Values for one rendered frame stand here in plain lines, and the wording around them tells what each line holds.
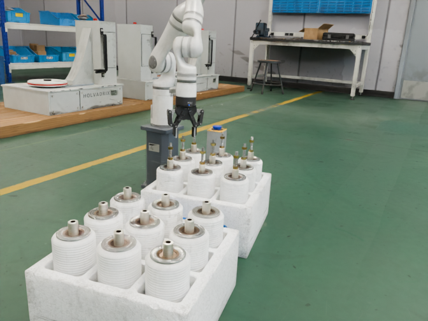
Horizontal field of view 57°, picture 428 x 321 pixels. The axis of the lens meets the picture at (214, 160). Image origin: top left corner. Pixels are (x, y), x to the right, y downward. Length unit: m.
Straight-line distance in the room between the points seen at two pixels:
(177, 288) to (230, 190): 0.53
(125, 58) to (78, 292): 3.44
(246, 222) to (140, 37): 3.01
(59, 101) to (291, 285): 2.50
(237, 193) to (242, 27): 5.90
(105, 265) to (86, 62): 2.94
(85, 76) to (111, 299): 2.97
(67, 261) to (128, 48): 3.37
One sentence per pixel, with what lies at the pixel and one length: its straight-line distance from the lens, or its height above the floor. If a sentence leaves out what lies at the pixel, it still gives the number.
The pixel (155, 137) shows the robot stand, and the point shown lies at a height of 0.25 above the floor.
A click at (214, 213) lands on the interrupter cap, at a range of 1.05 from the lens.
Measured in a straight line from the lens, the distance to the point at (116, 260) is 0.88.
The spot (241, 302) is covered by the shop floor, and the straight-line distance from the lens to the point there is 1.16.
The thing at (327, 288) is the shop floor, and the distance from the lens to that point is 1.28.
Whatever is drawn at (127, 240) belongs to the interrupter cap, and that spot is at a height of 0.25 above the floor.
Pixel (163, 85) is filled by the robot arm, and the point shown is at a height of 0.49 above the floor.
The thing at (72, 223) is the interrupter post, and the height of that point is 0.28.
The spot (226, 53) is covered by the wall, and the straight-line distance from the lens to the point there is 7.21.
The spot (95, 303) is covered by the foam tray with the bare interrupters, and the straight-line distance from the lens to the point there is 0.92.
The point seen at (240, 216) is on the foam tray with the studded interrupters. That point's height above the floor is 0.15.
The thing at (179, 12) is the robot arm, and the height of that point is 0.78.
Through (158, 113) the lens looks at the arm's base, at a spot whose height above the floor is 0.37.
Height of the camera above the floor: 0.69
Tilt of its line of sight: 17 degrees down
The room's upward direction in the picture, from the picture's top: 3 degrees clockwise
